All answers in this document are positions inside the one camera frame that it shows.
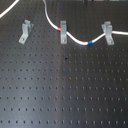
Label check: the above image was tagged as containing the grey cable clip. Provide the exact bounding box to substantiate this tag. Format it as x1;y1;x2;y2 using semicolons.
19;20;34;44
60;21;67;44
101;21;114;45

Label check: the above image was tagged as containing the left grey cable clip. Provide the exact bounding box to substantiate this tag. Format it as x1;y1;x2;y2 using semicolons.
19;20;34;44

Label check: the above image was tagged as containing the middle grey cable clip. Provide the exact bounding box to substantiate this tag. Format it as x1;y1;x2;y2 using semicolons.
60;21;67;44

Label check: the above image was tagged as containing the right grey cable clip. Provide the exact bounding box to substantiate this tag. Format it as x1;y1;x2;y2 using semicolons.
101;21;114;45

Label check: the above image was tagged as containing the white cable top left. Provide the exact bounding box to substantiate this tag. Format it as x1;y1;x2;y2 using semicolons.
0;0;20;19

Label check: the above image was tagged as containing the white cable with coloured marks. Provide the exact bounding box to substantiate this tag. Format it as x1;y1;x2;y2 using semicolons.
42;0;128;47

